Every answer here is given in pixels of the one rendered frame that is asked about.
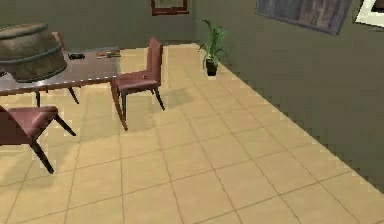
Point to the small black remote control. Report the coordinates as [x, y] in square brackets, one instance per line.
[76, 56]

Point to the grey-framed wall picture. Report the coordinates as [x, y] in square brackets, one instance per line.
[305, 11]

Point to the red-framed wall picture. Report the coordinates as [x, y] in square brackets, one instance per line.
[169, 8]

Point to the large brown woven basket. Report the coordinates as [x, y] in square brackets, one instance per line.
[28, 53]

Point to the white-framed window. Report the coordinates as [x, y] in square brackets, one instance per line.
[370, 13]

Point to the green house plant black pot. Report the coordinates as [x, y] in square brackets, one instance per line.
[213, 46]

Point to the brown flat book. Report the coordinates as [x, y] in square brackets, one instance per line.
[108, 53]

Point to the red-brown dining chair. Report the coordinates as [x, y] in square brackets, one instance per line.
[25, 121]
[141, 78]
[60, 41]

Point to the brown dining table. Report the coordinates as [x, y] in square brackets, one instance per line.
[86, 70]

